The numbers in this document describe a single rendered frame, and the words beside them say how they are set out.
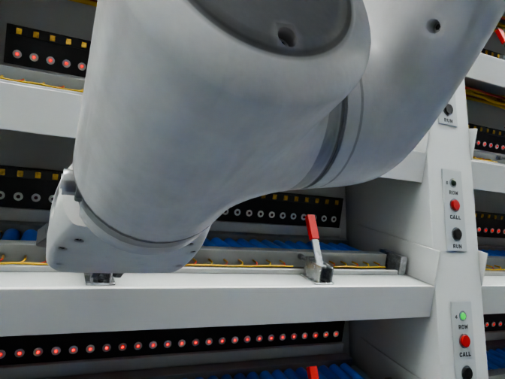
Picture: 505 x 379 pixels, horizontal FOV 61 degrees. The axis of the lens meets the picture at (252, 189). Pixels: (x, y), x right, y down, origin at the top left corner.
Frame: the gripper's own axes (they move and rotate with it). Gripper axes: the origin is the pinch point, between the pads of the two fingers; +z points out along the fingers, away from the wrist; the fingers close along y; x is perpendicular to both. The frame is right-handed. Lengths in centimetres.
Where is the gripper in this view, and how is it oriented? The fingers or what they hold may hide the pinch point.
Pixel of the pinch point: (109, 256)
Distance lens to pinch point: 40.8
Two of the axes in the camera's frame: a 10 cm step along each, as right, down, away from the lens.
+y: 9.1, 0.9, 4.1
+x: -0.9, -9.2, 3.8
